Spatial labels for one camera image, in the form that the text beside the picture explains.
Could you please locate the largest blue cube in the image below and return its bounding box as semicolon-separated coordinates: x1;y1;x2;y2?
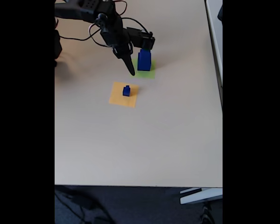
137;52;152;71

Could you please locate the medium blue cube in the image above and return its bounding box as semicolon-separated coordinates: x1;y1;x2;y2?
139;48;152;58

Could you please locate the green paper square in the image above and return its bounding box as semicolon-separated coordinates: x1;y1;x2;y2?
130;58;156;79

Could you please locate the orange paper square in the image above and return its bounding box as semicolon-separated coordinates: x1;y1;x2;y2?
109;81;140;108

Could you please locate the white table foot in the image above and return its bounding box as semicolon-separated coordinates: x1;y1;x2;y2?
179;187;223;205

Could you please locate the black camera box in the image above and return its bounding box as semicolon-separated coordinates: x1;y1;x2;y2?
126;27;156;50

